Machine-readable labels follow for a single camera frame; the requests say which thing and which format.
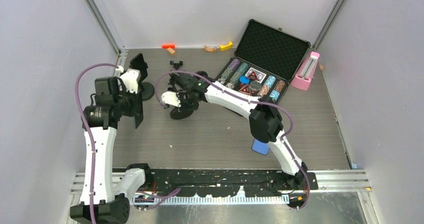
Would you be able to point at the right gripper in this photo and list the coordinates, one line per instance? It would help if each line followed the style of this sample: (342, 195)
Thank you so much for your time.
(194, 107)

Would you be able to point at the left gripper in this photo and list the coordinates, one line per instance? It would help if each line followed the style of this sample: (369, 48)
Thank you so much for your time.
(131, 112)

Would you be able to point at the black smartphone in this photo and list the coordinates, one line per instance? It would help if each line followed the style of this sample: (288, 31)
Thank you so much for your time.
(138, 63)

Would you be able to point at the dark green-edged smartphone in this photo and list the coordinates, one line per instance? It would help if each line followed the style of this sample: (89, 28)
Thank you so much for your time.
(138, 110)

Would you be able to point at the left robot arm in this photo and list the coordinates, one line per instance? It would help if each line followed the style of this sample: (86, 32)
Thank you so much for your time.
(102, 201)

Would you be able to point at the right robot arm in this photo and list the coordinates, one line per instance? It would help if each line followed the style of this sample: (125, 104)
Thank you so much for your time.
(263, 115)

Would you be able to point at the small-clamp black phone stand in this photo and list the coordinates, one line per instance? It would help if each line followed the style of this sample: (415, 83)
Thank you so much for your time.
(176, 65)

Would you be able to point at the brown wooden arch block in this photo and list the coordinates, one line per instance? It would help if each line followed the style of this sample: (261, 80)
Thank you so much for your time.
(210, 49)

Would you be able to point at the tan wooden block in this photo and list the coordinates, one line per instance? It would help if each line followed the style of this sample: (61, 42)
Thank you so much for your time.
(171, 51)

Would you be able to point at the purple chip stack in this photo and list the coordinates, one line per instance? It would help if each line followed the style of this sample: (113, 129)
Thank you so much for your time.
(234, 64)

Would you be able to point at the blue round chip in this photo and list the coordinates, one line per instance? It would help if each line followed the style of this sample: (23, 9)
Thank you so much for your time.
(243, 80)

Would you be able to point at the yellow wooden block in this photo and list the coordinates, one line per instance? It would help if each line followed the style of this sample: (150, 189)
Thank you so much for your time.
(227, 46)

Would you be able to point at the red all-in triangle lower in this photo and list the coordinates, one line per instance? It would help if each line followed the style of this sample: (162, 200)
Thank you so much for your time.
(245, 89)

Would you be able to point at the red all-in triangle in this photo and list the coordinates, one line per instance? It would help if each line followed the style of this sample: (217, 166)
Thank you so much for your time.
(245, 89)
(252, 76)

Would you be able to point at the orange wooden block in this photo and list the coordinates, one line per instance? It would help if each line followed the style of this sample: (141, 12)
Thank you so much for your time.
(168, 46)

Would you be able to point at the green chip stack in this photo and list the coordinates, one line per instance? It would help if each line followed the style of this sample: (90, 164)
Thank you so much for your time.
(241, 70)

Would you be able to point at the red all-in triangle upper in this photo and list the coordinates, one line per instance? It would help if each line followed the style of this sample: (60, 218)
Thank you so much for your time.
(252, 76)

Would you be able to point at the clear dealer button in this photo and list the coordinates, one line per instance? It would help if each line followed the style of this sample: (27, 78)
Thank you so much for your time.
(255, 86)

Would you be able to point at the light blue chip stack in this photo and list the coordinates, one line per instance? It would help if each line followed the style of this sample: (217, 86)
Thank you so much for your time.
(270, 81)

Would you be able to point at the black poker chip case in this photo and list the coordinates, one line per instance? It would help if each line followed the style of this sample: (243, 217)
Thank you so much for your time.
(269, 50)

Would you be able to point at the brown chip stack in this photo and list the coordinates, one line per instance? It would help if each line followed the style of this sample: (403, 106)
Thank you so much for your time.
(279, 86)

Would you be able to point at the blue smartphone face down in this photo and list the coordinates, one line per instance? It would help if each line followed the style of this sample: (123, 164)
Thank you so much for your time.
(260, 147)

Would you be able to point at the pink metronome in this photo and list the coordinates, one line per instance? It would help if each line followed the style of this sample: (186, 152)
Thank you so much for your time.
(305, 73)

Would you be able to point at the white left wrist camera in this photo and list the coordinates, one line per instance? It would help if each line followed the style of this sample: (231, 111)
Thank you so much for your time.
(130, 79)

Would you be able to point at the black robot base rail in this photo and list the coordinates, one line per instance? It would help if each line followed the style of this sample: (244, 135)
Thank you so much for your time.
(225, 182)

